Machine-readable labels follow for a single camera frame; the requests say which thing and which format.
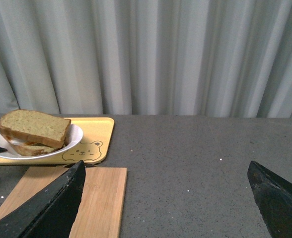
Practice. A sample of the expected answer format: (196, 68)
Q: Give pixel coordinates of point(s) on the bread slice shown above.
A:
(32, 148)
(35, 126)

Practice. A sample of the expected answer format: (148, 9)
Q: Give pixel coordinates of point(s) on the wooden cutting board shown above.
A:
(100, 211)

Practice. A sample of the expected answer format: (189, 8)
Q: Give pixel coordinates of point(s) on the fried egg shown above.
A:
(18, 142)

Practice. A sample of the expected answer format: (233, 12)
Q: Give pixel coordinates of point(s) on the grey curtain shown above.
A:
(216, 58)

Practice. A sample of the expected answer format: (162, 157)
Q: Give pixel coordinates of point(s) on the white oval plate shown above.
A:
(74, 136)

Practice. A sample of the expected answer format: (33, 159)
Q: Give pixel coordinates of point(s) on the yellow bear tray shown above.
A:
(91, 149)

